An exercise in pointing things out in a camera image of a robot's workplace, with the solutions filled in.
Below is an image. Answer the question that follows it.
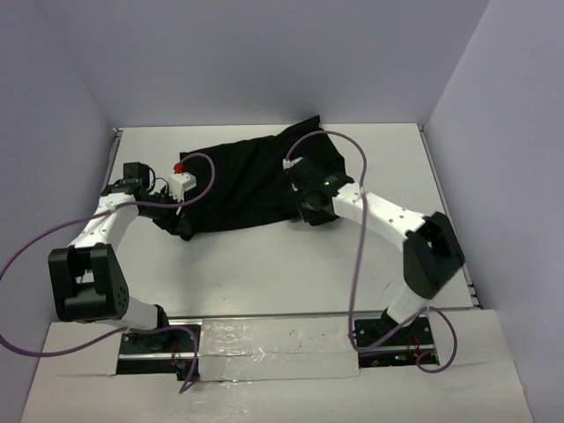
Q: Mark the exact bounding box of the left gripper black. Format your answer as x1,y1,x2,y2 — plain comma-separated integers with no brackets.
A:
140,185,192,236

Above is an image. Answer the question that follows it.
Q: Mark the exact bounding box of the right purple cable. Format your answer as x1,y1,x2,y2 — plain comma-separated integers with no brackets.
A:
284,130,459,374

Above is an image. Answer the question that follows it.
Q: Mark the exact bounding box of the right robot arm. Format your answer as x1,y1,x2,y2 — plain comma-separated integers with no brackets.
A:
283,158,465,345

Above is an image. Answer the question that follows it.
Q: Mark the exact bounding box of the purple cable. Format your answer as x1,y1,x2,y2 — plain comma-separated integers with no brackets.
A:
284,130,459,374
0,152,217,394

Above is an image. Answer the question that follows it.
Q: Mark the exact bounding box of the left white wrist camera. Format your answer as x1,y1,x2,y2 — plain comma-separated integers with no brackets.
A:
167,162,197,203

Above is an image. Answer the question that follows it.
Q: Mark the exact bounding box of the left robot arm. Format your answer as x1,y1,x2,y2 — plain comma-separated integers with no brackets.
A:
48,162,197,352

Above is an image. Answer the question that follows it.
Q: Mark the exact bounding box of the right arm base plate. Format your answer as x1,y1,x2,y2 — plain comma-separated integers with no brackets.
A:
353,316,439,368

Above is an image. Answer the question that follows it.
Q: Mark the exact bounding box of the aluminium table rail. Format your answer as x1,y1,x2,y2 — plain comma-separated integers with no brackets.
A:
65,127,123,321

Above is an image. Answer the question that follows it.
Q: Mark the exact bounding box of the black t shirt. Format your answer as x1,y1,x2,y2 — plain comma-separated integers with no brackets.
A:
152,115,337,241

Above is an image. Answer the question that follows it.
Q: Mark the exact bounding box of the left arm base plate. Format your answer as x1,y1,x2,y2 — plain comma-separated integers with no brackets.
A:
115,330,195,382

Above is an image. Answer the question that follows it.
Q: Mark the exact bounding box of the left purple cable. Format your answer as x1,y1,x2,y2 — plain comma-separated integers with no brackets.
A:
0,152,217,394

